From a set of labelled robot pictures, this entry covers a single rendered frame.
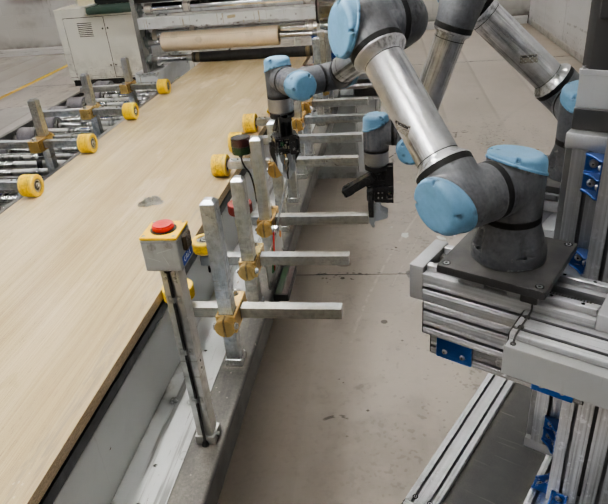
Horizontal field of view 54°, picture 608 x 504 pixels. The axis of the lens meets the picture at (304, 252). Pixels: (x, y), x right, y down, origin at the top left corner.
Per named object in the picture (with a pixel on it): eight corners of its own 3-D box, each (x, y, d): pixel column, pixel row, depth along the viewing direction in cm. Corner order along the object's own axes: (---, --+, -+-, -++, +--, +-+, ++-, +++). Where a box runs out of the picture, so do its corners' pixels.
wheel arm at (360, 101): (368, 103, 274) (367, 97, 272) (367, 105, 271) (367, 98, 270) (289, 106, 280) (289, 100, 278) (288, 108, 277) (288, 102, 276)
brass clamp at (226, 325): (249, 306, 158) (247, 290, 155) (237, 338, 146) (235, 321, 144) (227, 306, 159) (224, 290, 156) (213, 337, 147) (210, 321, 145)
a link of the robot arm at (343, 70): (444, -28, 125) (340, 56, 170) (401, -21, 121) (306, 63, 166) (459, 26, 126) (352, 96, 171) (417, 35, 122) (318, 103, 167)
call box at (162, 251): (194, 256, 114) (187, 219, 110) (183, 275, 108) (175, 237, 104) (160, 256, 115) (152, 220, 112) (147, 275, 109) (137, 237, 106)
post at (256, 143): (278, 271, 202) (262, 134, 179) (276, 277, 199) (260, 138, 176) (268, 271, 202) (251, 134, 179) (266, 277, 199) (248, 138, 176)
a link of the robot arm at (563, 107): (560, 146, 151) (567, 92, 144) (549, 129, 162) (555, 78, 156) (611, 144, 149) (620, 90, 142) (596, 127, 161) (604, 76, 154)
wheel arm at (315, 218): (369, 222, 193) (368, 210, 190) (368, 226, 190) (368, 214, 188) (238, 223, 199) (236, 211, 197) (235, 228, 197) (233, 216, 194)
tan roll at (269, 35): (360, 38, 390) (359, 18, 384) (359, 41, 380) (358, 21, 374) (152, 50, 413) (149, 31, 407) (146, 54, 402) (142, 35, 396)
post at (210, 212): (244, 362, 158) (217, 195, 134) (241, 370, 155) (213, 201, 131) (232, 361, 158) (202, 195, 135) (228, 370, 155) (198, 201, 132)
